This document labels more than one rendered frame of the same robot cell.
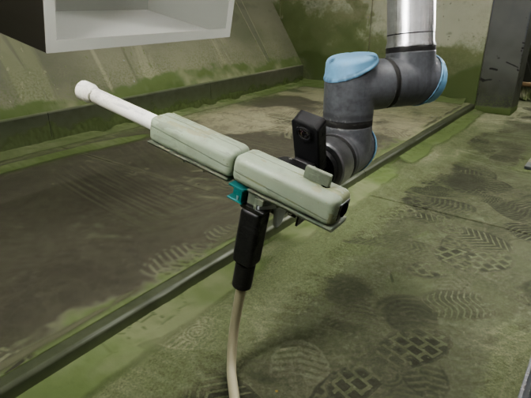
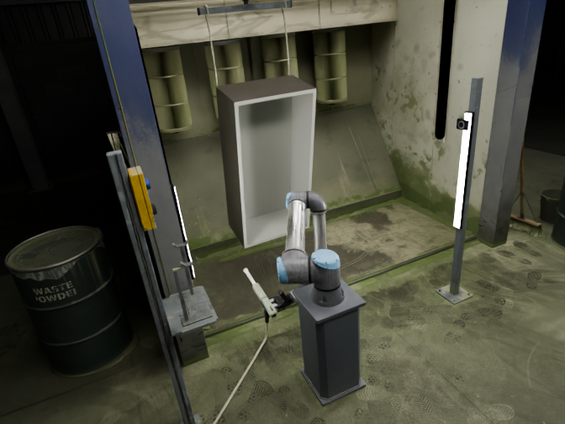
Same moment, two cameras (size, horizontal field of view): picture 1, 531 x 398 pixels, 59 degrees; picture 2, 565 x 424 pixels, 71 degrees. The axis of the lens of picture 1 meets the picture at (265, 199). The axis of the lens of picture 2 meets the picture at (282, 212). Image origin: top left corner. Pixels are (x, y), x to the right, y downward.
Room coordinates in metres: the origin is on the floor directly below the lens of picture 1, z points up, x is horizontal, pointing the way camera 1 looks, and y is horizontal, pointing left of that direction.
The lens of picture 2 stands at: (-1.20, -1.29, 2.04)
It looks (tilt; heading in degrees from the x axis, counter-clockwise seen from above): 25 degrees down; 32
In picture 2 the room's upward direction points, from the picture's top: 6 degrees counter-clockwise
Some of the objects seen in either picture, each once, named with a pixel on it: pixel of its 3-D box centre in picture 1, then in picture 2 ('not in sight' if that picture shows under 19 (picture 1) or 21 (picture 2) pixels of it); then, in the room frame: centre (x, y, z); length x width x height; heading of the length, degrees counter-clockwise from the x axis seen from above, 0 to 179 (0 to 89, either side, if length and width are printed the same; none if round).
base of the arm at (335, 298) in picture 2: not in sight; (327, 288); (0.46, -0.51, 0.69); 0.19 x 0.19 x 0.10
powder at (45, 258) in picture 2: not in sight; (55, 247); (0.00, 1.20, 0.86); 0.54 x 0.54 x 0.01
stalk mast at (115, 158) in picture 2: not in sight; (159, 313); (-0.19, 0.09, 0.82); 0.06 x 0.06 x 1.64; 53
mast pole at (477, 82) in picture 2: not in sight; (464, 198); (1.62, -1.07, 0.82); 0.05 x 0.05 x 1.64; 53
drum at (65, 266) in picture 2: not in sight; (76, 299); (0.00, 1.20, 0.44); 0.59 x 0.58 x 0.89; 124
